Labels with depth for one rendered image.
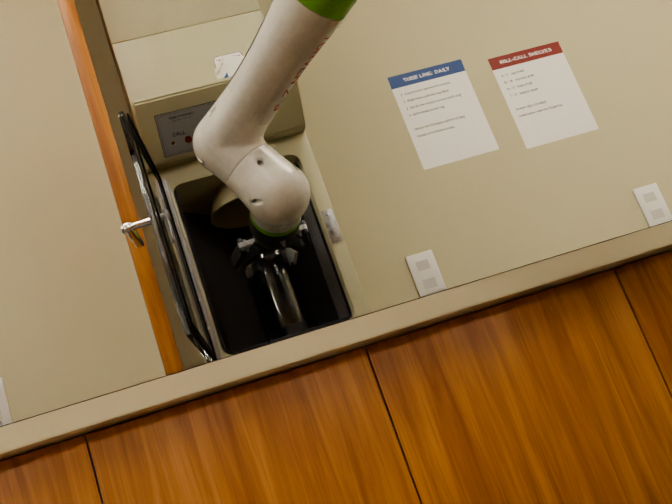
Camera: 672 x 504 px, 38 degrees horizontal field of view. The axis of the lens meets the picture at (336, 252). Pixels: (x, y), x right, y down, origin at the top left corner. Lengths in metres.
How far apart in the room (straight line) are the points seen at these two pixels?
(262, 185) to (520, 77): 1.20
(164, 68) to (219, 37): 0.14
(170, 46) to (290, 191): 0.59
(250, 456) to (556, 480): 0.47
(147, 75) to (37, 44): 0.63
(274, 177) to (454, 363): 0.42
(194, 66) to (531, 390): 0.96
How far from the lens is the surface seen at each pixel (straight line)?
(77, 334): 2.29
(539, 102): 2.62
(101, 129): 1.88
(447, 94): 2.57
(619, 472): 1.61
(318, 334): 1.51
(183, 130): 1.90
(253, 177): 1.60
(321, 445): 1.51
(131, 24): 2.10
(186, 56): 2.05
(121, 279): 2.31
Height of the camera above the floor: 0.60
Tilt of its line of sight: 17 degrees up
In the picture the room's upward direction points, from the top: 20 degrees counter-clockwise
